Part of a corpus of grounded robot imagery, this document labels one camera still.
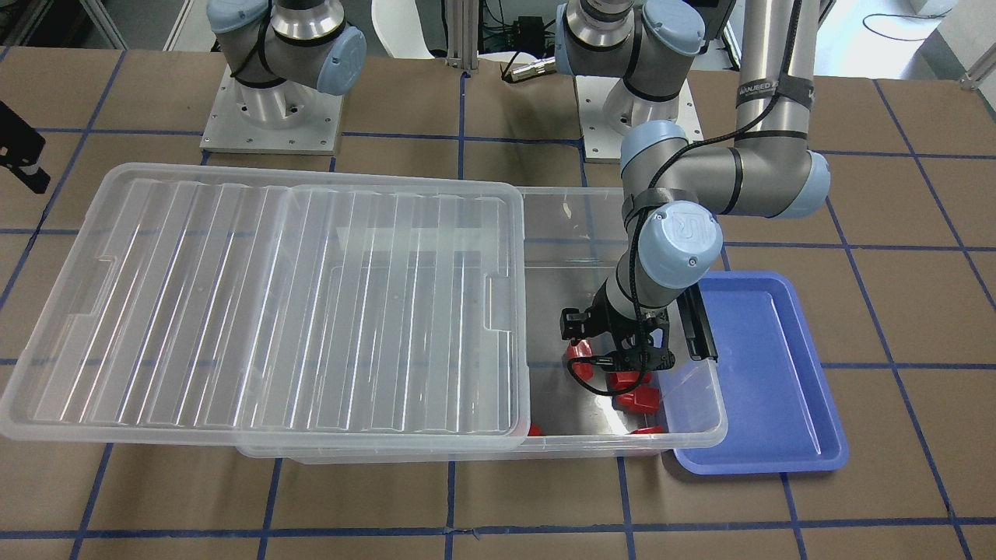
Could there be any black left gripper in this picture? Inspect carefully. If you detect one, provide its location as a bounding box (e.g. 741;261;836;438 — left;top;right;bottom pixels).
559;286;638;350

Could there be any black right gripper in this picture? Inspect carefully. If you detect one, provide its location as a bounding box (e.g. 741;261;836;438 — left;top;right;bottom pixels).
1;101;51;194

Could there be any clear plastic box lid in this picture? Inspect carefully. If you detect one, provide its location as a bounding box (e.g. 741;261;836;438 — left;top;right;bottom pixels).
2;163;530;453

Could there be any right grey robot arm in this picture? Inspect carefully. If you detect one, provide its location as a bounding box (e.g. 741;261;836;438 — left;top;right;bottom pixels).
200;1;366;156

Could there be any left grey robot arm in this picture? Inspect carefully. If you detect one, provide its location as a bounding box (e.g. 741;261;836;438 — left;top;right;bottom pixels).
555;1;831;345

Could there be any clear plastic storage box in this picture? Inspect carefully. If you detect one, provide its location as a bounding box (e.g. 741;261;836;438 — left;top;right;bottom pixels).
240;187;727;464

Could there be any blue plastic tray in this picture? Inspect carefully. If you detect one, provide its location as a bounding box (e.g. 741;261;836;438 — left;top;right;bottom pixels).
658;271;850;475

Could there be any black electronics box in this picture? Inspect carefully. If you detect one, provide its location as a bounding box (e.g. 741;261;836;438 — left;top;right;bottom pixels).
511;16;545;58

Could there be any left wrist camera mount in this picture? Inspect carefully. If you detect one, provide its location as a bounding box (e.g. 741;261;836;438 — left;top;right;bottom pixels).
595;311;675;373

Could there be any black box latch handle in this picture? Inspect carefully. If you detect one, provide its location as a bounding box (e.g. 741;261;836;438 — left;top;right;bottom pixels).
676;283;718;362

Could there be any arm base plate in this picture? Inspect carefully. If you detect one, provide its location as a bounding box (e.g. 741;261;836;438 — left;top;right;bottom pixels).
575;75;704;163
200;67;344;156

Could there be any silver cable connector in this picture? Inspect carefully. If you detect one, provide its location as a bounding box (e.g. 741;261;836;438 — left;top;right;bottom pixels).
501;53;557;84

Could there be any aluminium frame post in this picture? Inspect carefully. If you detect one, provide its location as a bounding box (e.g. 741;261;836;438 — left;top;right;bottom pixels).
444;0;480;73

